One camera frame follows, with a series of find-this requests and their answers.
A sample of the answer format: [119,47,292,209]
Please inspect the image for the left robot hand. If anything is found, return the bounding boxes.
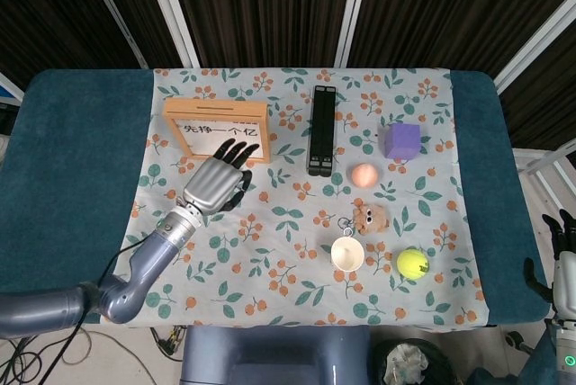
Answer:
[182,139,262,216]

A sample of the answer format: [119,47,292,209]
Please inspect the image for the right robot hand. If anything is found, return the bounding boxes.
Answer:
[523,208,576,314]

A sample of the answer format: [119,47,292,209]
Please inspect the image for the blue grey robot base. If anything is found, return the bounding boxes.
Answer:
[179,325,374,385]

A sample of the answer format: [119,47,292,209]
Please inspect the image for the floral printed tablecloth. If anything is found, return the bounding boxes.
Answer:
[99,67,490,327]

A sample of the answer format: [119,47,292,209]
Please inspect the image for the black rectangular bar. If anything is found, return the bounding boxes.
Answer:
[306,85,338,176]

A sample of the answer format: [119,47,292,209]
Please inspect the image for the teal table cover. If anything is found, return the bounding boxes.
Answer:
[0,68,536,326]

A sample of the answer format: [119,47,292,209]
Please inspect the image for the white paper cup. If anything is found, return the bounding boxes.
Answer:
[330,236,365,272]

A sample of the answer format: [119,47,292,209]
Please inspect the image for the peach coloured ball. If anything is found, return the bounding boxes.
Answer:
[351,163,378,188]

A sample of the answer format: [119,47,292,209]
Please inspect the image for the yellow tennis ball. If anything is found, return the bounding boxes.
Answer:
[396,247,430,279]

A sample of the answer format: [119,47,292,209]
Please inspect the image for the black power plugs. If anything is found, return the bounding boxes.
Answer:
[150,325,186,362]

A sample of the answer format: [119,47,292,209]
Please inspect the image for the black trash bin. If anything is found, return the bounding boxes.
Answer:
[371,338,456,385]

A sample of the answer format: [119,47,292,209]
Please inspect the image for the dark slatted partition panel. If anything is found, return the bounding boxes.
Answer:
[0,0,185,89]
[164,0,361,69]
[348,0,576,152]

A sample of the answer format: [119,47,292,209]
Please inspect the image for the purple foam cube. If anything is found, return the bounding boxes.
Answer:
[382,122,422,161]

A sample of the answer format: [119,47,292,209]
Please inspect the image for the white blue board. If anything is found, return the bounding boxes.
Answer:
[0,70,26,110]

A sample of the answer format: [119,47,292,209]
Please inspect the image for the wooden coin box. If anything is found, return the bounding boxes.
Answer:
[162,97,272,165]

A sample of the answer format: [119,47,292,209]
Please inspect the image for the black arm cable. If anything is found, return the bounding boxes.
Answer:
[58,240,158,366]

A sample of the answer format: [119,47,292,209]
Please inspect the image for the white metal frame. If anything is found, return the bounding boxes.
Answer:
[512,139,576,179]

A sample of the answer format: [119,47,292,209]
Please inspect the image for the brown plush toy keychain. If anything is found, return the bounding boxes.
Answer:
[337,202,390,237]

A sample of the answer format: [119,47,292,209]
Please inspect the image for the white partition post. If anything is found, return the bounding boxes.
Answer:
[334,0,375,69]
[492,0,576,94]
[139,0,201,69]

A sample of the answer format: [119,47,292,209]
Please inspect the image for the thin grey partition post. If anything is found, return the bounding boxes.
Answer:
[76,0,149,69]

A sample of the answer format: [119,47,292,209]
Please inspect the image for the floor cable bundle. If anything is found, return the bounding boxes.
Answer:
[0,324,109,385]

